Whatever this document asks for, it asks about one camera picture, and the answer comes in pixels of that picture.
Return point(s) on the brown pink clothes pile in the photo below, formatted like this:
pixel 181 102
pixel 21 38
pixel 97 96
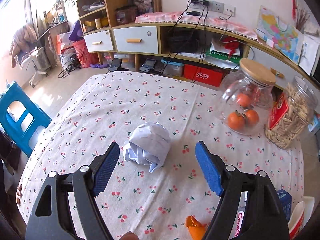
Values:
pixel 23 40

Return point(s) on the red white packet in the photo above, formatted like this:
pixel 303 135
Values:
pixel 297 220

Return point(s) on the white wall socket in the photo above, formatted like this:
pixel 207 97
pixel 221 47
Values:
pixel 217 6
pixel 200 5
pixel 229 10

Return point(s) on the clear container with blue lid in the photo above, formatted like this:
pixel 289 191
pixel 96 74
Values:
pixel 172 67

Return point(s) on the purple bag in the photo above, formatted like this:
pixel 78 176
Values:
pixel 75 31

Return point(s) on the small pink white box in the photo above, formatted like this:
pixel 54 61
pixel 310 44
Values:
pixel 270 43

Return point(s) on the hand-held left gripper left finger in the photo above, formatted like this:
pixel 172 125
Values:
pixel 106 170

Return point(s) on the blue carton box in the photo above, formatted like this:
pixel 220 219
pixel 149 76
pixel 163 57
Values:
pixel 285 202

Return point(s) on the orange peel piece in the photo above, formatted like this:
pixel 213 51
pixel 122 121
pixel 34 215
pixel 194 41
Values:
pixel 195 230

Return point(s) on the red hanging ornament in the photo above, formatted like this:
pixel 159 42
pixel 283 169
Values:
pixel 295 2

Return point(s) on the clear plastic seed jar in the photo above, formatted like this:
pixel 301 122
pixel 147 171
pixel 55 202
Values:
pixel 287 120

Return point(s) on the red storage box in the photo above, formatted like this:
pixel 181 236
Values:
pixel 200 75

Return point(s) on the colourful map board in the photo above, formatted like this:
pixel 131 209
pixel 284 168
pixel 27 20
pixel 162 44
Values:
pixel 277 30

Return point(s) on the wide white drawer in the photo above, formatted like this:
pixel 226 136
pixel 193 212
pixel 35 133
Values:
pixel 265 57

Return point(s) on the blue plastic stool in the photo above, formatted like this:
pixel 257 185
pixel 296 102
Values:
pixel 40 120

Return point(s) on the small white drawer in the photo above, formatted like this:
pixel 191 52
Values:
pixel 98 41

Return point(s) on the purple dumbbell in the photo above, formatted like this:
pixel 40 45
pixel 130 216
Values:
pixel 98 66

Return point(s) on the white drawer with round lock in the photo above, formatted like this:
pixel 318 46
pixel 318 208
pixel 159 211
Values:
pixel 137 33

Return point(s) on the long low wooden cabinet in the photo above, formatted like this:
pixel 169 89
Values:
pixel 160 42

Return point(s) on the red cloth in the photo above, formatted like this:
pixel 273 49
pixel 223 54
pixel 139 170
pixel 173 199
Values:
pixel 231 45

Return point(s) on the dried branches bundle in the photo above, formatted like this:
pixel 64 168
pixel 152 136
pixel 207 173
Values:
pixel 302 18

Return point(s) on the tall wooden shelf unit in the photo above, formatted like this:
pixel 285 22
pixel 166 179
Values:
pixel 112 0

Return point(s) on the white rolling rack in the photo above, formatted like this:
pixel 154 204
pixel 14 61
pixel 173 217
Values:
pixel 37 60

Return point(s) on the dark brown plastic jar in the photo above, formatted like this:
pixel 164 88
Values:
pixel 125 15

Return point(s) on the orange shopping bag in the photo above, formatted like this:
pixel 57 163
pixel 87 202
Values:
pixel 62 42

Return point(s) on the glass jar with wooden lid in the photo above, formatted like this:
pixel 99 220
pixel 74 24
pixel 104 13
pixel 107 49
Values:
pixel 257 72

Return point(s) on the pink cloth runner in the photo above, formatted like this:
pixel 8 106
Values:
pixel 160 17

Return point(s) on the black electronic box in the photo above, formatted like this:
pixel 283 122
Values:
pixel 180 41

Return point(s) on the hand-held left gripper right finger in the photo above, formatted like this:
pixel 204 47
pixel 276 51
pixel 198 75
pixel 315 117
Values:
pixel 208 170

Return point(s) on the green white bag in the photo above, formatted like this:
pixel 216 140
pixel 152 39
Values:
pixel 220 57

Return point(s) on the cherry print tablecloth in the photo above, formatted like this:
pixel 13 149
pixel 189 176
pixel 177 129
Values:
pixel 125 100

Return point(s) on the black power adapter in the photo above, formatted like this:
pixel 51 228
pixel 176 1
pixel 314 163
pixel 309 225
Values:
pixel 193 12

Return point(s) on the white paper ball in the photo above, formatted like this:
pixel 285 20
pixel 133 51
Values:
pixel 150 145

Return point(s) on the brown nut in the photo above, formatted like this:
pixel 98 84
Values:
pixel 18 200

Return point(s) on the orange persimmon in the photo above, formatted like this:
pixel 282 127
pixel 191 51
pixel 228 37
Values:
pixel 236 121
pixel 252 117
pixel 243 100

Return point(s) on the white pink snack wrapper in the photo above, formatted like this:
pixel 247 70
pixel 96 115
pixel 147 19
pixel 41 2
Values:
pixel 241 222

